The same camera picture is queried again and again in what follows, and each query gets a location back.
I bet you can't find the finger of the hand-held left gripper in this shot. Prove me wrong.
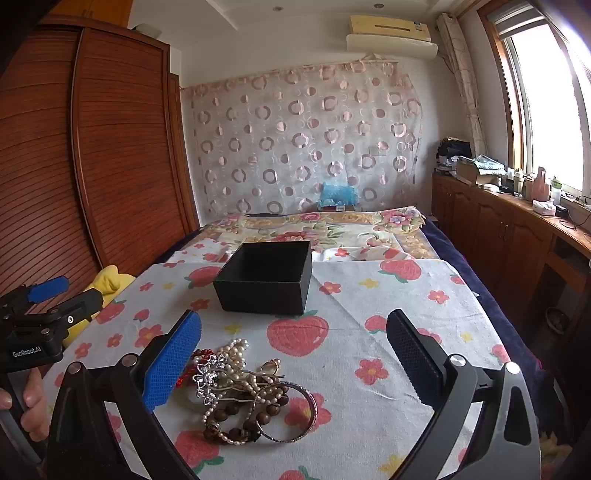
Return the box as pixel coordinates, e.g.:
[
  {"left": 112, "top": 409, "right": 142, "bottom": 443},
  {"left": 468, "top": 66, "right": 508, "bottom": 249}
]
[
  {"left": 44, "top": 288, "right": 105, "bottom": 330},
  {"left": 25, "top": 276, "right": 70, "bottom": 305}
]

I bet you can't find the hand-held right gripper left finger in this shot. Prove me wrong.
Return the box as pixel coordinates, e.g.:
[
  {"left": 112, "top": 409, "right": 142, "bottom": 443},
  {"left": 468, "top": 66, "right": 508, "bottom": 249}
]
[{"left": 46, "top": 310, "right": 202, "bottom": 480}]

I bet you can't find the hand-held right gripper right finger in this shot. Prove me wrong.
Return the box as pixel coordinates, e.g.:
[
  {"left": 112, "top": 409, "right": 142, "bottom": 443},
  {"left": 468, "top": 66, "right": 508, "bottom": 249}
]
[{"left": 385, "top": 308, "right": 542, "bottom": 480}]

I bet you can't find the red cord bracelet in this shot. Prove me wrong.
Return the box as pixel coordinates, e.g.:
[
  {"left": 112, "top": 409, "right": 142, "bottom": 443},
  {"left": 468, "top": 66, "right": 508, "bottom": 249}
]
[{"left": 177, "top": 348, "right": 219, "bottom": 392}]

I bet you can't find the silver butterfly hair ornament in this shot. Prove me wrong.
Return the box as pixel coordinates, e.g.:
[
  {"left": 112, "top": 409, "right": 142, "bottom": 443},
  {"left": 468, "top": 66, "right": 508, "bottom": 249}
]
[{"left": 192, "top": 360, "right": 259, "bottom": 408}]

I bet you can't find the white pearl necklace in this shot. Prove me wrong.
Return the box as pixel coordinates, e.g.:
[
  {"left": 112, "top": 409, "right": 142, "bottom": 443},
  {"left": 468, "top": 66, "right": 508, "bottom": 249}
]
[{"left": 202, "top": 338, "right": 291, "bottom": 446}]

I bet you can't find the brown wooden bead bracelet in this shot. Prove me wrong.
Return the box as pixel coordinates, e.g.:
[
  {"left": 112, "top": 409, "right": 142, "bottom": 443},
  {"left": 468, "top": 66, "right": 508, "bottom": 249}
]
[{"left": 203, "top": 385, "right": 290, "bottom": 445}]

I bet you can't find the dark patterned bangle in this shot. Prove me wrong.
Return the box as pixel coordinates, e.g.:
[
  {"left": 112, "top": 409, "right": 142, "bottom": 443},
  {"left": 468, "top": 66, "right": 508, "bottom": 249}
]
[{"left": 253, "top": 381, "right": 318, "bottom": 445}]

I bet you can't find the black square box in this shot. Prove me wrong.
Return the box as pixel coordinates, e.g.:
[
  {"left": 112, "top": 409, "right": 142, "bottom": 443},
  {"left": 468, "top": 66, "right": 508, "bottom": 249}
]
[{"left": 212, "top": 240, "right": 313, "bottom": 316}]

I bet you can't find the person's left hand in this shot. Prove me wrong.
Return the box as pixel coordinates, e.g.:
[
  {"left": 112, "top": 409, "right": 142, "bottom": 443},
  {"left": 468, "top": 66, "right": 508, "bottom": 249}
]
[{"left": 0, "top": 369, "right": 49, "bottom": 441}]

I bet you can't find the yellow cloth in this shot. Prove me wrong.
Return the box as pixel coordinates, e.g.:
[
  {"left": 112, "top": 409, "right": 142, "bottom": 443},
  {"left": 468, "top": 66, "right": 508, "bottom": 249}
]
[{"left": 61, "top": 265, "right": 136, "bottom": 350}]

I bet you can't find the strawberry print bed sheet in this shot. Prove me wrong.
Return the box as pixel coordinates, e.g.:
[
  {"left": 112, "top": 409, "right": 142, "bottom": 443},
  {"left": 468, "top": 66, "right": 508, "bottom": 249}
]
[{"left": 46, "top": 257, "right": 561, "bottom": 480}]

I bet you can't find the dark blue bed sheet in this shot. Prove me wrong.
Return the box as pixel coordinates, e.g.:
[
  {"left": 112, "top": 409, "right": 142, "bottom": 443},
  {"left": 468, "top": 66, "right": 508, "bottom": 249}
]
[{"left": 421, "top": 216, "right": 571, "bottom": 418}]

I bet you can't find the brown wooden wardrobe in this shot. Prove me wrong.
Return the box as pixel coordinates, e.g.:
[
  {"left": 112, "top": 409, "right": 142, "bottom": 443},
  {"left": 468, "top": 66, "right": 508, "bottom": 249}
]
[{"left": 0, "top": 13, "right": 201, "bottom": 319}]

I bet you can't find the brown wooden cabinet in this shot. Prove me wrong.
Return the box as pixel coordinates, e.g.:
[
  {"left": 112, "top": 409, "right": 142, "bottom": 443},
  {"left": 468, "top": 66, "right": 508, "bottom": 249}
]
[{"left": 431, "top": 170, "right": 591, "bottom": 374}]

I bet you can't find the round basket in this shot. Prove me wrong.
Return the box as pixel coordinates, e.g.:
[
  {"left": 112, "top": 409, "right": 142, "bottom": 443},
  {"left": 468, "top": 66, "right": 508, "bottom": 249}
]
[{"left": 544, "top": 306, "right": 571, "bottom": 334}]

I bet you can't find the blue plastic bag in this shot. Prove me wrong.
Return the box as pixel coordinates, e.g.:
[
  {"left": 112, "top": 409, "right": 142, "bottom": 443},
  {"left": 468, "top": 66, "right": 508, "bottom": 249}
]
[{"left": 318, "top": 181, "right": 359, "bottom": 208}]

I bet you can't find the pile of dark clothes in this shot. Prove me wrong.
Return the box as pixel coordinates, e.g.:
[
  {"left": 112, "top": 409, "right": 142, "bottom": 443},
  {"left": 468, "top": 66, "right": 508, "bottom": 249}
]
[{"left": 436, "top": 137, "right": 473, "bottom": 173}]

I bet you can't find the pink bottle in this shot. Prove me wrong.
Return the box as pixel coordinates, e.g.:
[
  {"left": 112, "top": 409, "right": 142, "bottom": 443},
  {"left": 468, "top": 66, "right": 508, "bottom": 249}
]
[{"left": 530, "top": 167, "right": 553, "bottom": 202}]

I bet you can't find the patterned window curtain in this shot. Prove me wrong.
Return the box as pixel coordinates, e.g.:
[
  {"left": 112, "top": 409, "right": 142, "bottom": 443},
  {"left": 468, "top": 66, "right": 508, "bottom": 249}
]
[{"left": 436, "top": 12, "right": 489, "bottom": 158}]

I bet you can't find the circle pattern wall cloth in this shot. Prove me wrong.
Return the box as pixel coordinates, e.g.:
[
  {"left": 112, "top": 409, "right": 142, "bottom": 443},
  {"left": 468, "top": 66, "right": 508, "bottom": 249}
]
[{"left": 181, "top": 56, "right": 426, "bottom": 219}]

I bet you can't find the wooden frame window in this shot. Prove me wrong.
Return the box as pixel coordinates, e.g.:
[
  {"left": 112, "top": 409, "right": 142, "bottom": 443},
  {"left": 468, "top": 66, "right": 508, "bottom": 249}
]
[{"left": 477, "top": 0, "right": 591, "bottom": 197}]

